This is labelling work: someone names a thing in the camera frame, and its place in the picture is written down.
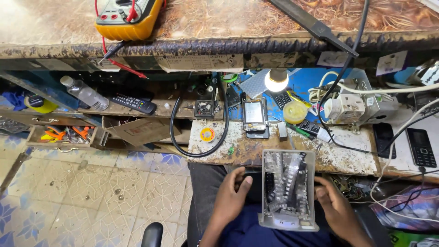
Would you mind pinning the heap of loose electronic parts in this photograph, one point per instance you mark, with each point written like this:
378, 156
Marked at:
353, 187

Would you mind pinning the grey metal socket box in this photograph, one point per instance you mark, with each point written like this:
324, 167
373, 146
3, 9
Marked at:
372, 103

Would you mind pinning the green packet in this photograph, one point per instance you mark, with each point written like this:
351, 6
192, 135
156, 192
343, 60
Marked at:
408, 239

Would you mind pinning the person's dark trousers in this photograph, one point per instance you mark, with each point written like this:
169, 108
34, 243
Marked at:
202, 192

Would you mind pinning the black square parts tray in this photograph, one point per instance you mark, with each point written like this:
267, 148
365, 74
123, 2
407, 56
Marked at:
204, 109

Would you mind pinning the white glue tube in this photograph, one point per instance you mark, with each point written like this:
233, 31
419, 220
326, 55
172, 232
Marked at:
327, 136

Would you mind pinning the red multimeter probe lead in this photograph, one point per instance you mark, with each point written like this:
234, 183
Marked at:
120, 65

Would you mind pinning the wooden drawer with orange tools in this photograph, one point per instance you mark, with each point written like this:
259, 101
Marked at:
63, 135

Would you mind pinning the small grey metal block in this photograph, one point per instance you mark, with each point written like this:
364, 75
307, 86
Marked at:
282, 131

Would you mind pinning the person's left hand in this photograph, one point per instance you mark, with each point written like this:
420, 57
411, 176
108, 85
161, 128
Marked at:
228, 202

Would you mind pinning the black chair armrest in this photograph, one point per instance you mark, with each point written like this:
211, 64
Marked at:
152, 235

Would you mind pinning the person's blue shirt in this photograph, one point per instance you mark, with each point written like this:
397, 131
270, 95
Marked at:
267, 236

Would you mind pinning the torn printed cardboard strip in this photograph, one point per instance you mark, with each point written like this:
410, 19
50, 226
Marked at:
199, 63

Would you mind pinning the clear plastic water bottle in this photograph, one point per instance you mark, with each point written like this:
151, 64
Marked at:
85, 94

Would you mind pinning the yellow flux paste jar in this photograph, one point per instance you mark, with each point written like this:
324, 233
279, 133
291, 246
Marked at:
295, 112

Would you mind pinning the black keypad board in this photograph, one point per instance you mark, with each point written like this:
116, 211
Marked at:
282, 99

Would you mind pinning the black phone with blank face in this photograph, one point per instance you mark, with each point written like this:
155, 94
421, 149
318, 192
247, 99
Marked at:
383, 137

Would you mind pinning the small green component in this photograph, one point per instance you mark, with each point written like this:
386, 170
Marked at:
231, 150

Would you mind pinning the black flat metal file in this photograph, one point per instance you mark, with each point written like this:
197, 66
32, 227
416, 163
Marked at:
312, 24

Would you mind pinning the black phone under opened phone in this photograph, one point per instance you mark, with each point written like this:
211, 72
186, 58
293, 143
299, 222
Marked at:
258, 135

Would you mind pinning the white plug adapter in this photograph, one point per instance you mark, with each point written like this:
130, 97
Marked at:
343, 109

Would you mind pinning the lit white light bulb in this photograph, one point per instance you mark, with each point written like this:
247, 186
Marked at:
276, 82

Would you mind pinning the yellow digital multimeter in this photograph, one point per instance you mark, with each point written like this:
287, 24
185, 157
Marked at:
137, 29

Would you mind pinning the black multimeter probe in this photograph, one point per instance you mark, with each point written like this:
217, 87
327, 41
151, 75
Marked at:
113, 50

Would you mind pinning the colourful plastic bag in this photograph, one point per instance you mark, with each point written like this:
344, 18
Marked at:
416, 209

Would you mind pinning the person's right hand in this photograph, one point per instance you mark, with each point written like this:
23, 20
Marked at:
338, 209

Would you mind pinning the brown cardboard box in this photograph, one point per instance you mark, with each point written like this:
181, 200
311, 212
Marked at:
142, 131

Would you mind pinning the grey plastic parts box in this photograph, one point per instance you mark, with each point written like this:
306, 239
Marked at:
310, 192

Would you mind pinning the grey perforated metal sheet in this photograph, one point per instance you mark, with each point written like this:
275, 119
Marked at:
255, 84

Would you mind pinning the black keypad phone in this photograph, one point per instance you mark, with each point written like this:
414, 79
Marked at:
422, 147

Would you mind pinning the yellow and black tool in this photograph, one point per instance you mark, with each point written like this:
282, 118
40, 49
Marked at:
298, 97

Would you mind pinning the black remote control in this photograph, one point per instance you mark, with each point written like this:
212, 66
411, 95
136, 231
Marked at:
133, 102

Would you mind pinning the yellow tub with black lid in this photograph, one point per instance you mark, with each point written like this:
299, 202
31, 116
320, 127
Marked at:
41, 104

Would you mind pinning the opened phone with bare screen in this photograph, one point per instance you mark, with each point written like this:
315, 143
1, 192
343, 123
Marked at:
254, 115

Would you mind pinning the white paper label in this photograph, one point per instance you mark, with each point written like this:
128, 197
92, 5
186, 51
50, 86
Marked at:
332, 59
391, 63

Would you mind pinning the blue cloth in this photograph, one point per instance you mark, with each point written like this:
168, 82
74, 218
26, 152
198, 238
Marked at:
15, 99

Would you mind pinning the heap of clear component strips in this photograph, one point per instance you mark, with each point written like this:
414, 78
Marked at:
286, 181

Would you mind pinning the silver razor blade packet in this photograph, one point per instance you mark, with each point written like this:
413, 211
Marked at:
428, 73

